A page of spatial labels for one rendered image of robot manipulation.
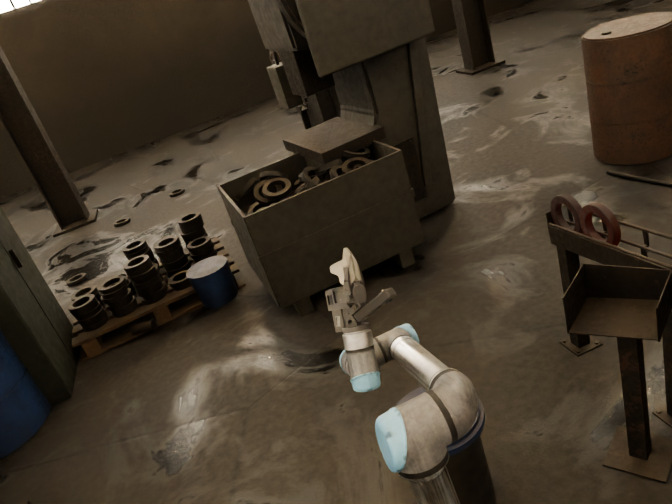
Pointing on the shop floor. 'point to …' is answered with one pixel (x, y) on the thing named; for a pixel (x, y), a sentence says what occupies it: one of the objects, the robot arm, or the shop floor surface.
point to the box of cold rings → (323, 219)
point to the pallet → (144, 286)
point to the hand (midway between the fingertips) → (348, 252)
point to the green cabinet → (35, 319)
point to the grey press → (361, 82)
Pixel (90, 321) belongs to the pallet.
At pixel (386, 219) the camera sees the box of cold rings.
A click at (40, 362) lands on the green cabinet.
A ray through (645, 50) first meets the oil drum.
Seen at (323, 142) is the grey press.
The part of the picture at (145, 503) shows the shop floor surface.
